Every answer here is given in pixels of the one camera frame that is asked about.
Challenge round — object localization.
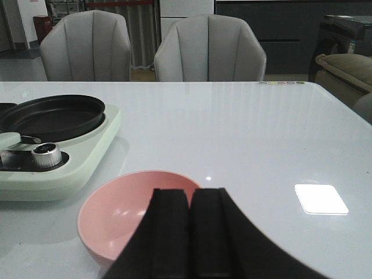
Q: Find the mint green breakfast maker base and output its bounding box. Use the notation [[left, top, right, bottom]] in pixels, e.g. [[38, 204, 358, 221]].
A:
[[1, 105, 121, 201]]

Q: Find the grey upholstered chair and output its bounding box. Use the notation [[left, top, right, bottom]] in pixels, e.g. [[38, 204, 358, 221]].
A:
[[154, 15, 267, 82], [40, 10, 131, 82]]

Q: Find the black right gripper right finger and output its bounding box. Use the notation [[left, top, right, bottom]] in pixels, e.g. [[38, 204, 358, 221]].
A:
[[191, 188, 324, 278]]

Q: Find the right grey upholstered chair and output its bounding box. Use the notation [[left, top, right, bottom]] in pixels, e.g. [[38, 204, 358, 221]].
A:
[[154, 15, 267, 82]]

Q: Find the black round frying pan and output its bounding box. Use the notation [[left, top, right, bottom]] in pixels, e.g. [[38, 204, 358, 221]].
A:
[[1, 95, 105, 142]]

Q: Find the mint green pan handle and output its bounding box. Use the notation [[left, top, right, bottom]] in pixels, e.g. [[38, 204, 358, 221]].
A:
[[0, 132, 20, 150]]

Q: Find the right silver control knob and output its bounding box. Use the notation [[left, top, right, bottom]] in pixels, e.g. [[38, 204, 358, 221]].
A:
[[31, 142, 62, 169]]

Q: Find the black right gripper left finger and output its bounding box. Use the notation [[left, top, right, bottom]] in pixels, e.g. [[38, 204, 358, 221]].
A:
[[103, 189, 189, 278]]

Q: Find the red trash bin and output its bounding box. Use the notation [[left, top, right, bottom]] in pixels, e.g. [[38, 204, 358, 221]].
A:
[[33, 15, 52, 44]]

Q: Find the white cabinet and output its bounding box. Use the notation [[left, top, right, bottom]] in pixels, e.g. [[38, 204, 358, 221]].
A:
[[159, 0, 215, 42]]

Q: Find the left grey upholstered chair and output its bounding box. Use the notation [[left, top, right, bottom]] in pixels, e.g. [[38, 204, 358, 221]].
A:
[[40, 10, 131, 82]]

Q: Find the pink plastic bowl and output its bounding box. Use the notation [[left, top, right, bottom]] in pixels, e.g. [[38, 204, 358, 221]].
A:
[[77, 170, 201, 269]]

